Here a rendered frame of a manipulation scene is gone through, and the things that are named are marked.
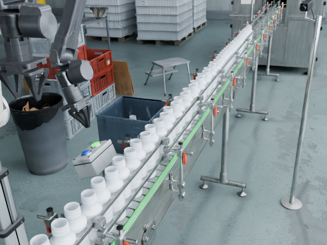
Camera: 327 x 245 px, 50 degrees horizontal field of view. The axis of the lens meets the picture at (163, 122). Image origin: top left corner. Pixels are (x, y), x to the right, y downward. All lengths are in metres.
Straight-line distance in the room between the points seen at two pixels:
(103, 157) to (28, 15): 0.57
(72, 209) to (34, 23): 0.44
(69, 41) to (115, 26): 7.33
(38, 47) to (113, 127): 1.91
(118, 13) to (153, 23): 0.89
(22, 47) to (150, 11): 7.15
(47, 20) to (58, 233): 0.46
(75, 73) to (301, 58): 5.00
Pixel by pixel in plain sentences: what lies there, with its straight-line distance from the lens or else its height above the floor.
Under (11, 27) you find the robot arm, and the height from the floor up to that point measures 1.57.
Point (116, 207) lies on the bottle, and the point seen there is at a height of 1.05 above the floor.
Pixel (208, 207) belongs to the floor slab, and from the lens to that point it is 2.72.
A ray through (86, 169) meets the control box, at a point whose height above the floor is 1.08.
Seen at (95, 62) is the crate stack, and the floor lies 0.60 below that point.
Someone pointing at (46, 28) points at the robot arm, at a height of 1.56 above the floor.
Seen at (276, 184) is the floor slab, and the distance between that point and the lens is 3.04.
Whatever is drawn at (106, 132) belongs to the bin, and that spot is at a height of 0.85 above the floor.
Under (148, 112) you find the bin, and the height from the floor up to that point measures 0.86.
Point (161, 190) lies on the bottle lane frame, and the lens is 1.26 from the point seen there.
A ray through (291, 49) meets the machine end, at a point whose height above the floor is 0.40.
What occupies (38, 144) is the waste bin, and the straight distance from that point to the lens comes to 3.13.
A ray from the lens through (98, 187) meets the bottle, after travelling 0.95.
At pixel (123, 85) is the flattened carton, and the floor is 0.15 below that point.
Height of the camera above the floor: 1.68
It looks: 25 degrees down
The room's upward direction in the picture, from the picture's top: 2 degrees counter-clockwise
